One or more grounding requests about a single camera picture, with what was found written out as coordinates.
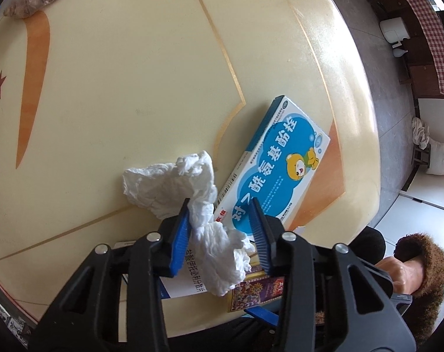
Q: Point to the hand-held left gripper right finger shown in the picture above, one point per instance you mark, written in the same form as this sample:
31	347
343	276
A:
260	234

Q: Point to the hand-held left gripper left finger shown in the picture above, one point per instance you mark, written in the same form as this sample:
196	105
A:
180	242

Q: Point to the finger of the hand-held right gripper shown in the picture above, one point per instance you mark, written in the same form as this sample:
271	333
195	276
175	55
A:
262	315

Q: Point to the white tissue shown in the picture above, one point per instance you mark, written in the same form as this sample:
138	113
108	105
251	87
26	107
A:
207	227

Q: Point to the person's right hand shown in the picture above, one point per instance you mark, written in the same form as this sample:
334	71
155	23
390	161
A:
401	275

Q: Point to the white and blue box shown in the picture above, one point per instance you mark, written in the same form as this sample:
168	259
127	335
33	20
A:
185	284

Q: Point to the person's right trouser leg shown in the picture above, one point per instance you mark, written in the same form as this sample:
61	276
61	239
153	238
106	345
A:
368	245

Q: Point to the blue cartoon medicine box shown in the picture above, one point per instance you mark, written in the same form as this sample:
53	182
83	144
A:
277	168

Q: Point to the white sack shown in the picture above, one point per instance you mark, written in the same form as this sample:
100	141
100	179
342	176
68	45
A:
439	157

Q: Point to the crumpled white cloth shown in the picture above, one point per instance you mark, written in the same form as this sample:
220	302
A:
420	132

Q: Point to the patterned blanket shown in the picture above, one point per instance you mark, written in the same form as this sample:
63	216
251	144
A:
9	324

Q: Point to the brown wooden cabinet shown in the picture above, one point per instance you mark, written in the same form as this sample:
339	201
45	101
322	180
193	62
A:
418	69

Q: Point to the small white vase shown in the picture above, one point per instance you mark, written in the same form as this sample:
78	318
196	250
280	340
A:
398	49

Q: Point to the white round appliance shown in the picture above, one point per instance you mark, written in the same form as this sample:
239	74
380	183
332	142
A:
392	31

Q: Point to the checkered tablecloth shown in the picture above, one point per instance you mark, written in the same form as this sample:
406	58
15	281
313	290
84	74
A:
427	33

